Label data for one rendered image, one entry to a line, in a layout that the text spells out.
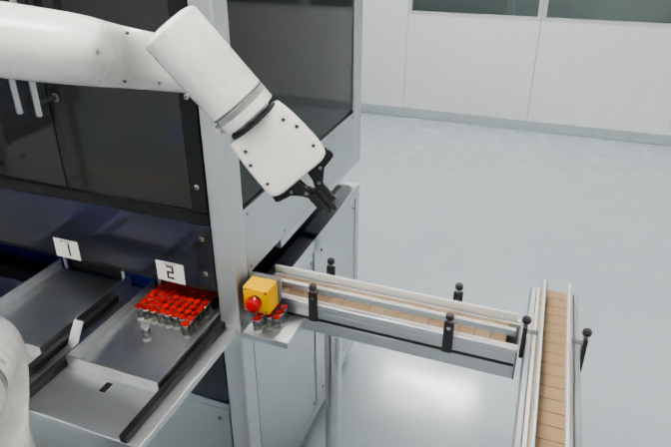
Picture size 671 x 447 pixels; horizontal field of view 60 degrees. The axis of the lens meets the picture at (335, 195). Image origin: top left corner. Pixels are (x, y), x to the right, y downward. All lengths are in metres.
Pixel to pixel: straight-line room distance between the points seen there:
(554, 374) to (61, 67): 1.16
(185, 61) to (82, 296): 1.17
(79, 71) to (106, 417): 0.86
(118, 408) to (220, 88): 0.88
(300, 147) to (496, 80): 5.10
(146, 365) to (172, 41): 0.95
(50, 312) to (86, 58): 1.13
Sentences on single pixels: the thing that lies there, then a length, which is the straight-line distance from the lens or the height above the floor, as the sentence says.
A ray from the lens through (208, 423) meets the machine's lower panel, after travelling 1.89.
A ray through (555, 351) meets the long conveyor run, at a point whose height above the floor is 0.93.
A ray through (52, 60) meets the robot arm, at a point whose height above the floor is 1.71.
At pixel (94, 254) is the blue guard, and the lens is 1.73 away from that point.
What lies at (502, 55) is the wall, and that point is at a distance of 5.79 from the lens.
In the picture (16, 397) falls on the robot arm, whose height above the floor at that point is 1.15.
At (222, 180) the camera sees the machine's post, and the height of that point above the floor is 1.31.
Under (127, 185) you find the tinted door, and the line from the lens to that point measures 1.55.
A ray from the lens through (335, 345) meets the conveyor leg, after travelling 1.67.
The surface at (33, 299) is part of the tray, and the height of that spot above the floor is 0.88.
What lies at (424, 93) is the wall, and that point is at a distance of 5.98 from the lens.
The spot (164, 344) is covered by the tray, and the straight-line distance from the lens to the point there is 1.57.
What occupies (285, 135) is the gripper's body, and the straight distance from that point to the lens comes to 0.79.
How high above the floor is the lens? 1.86
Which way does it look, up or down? 26 degrees down
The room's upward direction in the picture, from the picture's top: straight up
